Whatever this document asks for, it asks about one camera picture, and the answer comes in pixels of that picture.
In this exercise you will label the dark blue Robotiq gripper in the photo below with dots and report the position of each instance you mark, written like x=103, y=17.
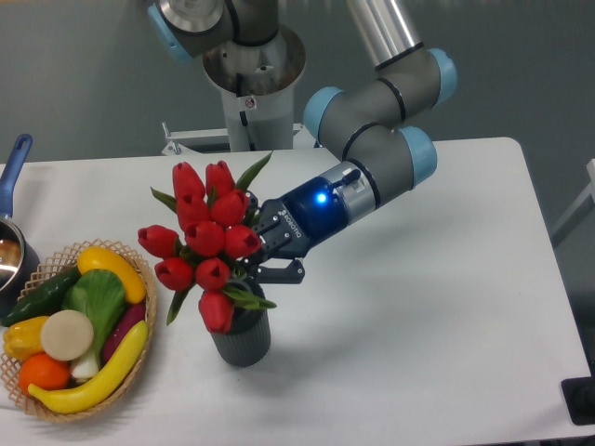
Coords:
x=289, y=226

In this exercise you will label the red tulip bouquet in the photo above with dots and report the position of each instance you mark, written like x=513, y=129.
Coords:
x=214, y=234

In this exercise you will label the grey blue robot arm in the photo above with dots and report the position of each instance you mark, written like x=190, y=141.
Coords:
x=379, y=156

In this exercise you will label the dark grey ribbed vase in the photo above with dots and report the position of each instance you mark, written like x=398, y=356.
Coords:
x=237, y=319

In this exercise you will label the purple sweet potato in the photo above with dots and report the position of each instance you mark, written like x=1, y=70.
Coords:
x=130, y=317

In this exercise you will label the green bok choy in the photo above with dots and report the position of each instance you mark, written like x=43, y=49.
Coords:
x=101, y=296

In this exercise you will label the yellow squash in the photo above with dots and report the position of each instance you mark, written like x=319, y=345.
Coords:
x=99, y=257

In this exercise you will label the woven wicker basket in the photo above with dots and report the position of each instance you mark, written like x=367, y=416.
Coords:
x=58, y=262

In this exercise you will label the yellow banana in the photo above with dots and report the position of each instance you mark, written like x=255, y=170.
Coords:
x=104, y=383

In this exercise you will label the beige round disc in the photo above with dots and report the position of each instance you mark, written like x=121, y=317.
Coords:
x=66, y=335

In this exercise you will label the dark green cucumber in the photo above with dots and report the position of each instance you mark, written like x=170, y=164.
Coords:
x=43, y=300

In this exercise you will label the orange fruit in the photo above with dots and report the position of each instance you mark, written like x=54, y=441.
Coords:
x=45, y=372

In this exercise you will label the yellow bell pepper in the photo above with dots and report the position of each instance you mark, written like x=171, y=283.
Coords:
x=22, y=340

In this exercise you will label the black device at edge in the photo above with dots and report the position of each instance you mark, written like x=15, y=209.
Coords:
x=579, y=398

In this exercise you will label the white metal base frame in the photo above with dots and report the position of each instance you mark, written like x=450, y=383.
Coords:
x=217, y=140

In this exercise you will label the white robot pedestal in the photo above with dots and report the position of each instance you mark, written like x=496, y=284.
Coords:
x=256, y=85

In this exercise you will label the blue handled saucepan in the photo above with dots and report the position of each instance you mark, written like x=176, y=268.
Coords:
x=18, y=259

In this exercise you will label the white frame at right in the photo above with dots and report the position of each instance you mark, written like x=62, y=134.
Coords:
x=576, y=212

